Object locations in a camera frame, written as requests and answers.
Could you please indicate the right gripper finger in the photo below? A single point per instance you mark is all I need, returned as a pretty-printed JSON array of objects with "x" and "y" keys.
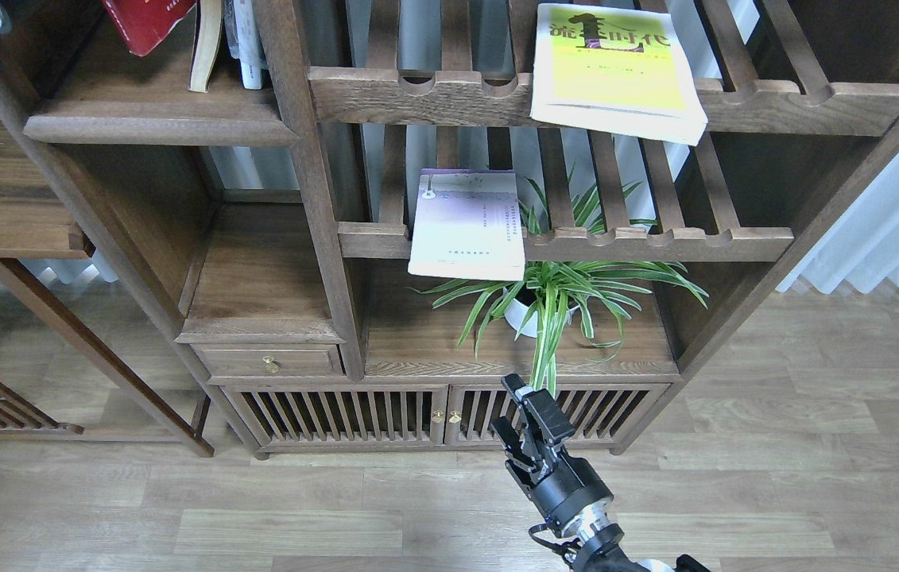
[
  {"x": 510, "y": 440},
  {"x": 545, "y": 417}
]

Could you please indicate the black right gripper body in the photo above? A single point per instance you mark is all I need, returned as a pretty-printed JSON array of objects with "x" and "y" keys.
[{"x": 566, "y": 491}]

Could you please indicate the yellow green cover book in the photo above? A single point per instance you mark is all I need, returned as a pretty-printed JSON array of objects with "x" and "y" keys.
[{"x": 615, "y": 71}]

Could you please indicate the red cover book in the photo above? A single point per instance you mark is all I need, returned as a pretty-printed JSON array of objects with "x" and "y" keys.
[{"x": 145, "y": 24}]

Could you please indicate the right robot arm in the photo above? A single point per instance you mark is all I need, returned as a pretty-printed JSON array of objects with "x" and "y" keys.
[{"x": 596, "y": 550}]

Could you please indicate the green spider plant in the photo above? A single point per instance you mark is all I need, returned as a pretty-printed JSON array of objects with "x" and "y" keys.
[{"x": 611, "y": 283}]

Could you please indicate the pale lavender cover book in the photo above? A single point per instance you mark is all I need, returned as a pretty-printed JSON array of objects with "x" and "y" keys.
[{"x": 467, "y": 226}]

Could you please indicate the brass drawer knob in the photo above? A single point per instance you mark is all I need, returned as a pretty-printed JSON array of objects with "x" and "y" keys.
[{"x": 270, "y": 366}]

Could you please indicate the dark wooden bookshelf unit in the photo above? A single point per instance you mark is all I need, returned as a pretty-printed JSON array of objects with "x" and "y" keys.
[{"x": 275, "y": 224}]

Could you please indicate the upright white book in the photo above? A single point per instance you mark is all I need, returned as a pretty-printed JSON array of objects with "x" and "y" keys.
[{"x": 243, "y": 39}]

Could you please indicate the upright cream paged book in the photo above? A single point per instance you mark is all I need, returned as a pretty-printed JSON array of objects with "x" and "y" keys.
[{"x": 206, "y": 45}]

